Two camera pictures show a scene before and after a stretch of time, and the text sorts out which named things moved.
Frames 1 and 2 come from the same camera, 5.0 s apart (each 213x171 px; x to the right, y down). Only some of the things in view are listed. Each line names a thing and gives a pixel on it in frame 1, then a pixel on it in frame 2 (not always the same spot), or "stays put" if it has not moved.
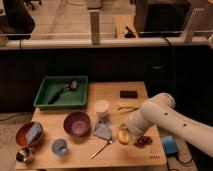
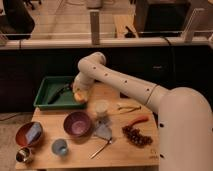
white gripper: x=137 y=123 to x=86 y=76
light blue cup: x=60 y=147 stays put
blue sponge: x=34 y=132 stays put
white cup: x=101 y=105 stays put
